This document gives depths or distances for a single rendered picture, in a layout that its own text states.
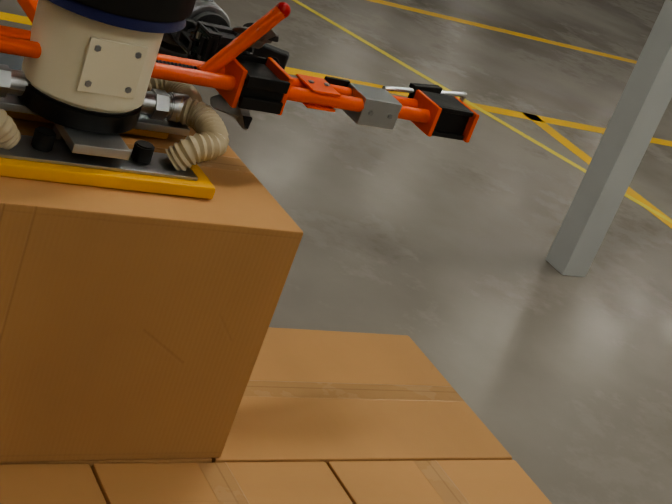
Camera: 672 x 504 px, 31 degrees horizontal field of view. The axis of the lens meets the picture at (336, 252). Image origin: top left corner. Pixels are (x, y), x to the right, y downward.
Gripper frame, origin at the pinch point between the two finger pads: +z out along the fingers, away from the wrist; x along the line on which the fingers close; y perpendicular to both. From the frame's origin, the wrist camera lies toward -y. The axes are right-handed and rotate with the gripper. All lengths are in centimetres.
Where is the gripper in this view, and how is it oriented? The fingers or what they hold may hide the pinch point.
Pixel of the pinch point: (266, 84)
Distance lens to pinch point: 183.9
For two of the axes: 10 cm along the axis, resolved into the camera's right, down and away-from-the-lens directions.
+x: 3.3, -8.6, -3.8
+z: 4.3, 5.0, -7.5
